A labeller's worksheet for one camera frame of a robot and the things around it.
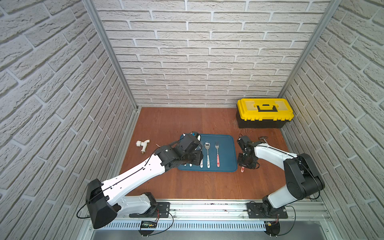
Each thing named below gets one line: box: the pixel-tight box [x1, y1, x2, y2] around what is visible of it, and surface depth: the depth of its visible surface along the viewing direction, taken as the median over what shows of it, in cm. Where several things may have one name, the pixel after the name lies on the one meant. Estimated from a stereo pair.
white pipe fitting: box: [136, 139, 150, 154], surface depth 98 cm
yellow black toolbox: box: [236, 98, 294, 129], surface depth 99 cm
